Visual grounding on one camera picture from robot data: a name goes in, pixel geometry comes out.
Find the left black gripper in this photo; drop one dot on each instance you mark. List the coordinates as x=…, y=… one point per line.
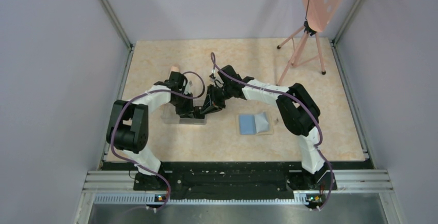
x=188, y=109

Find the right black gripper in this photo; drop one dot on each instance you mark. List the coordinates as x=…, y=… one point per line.
x=211, y=96

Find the clear plastic card box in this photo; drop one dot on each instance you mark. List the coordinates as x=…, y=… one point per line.
x=169, y=115

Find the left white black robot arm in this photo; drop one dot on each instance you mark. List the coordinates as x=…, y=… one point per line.
x=127, y=132

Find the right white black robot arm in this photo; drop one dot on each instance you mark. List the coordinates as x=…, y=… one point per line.
x=299, y=112

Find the beige wooden cylinder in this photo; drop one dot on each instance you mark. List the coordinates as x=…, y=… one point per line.
x=174, y=69

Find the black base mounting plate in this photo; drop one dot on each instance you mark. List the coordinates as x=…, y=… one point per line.
x=235, y=180

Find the pink tripod music stand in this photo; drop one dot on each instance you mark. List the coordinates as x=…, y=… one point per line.
x=318, y=14

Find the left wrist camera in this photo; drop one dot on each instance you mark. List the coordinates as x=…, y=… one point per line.
x=187, y=89

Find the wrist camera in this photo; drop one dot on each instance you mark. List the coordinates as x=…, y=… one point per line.
x=187, y=89
x=212, y=77

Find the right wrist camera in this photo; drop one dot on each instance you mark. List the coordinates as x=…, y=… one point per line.
x=212, y=77

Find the aluminium frame rail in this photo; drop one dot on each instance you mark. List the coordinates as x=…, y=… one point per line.
x=116, y=187

